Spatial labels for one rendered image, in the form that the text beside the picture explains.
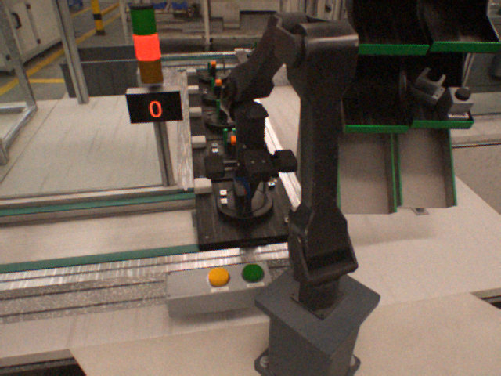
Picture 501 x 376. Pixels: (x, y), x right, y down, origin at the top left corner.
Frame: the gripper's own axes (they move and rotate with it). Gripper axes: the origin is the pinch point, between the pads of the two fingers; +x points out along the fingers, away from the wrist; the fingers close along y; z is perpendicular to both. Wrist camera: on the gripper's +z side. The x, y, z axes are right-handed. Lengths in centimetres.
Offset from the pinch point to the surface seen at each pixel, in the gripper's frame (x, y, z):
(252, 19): 63, 88, -543
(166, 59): 14, -24, -153
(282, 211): 12.2, 8.7, -5.4
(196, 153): 12.1, -11.0, -38.0
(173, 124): 23, -20, -84
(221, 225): 12.2, -6.5, -2.4
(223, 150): 10.1, -2.8, -34.5
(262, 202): 10.2, 4.1, -7.0
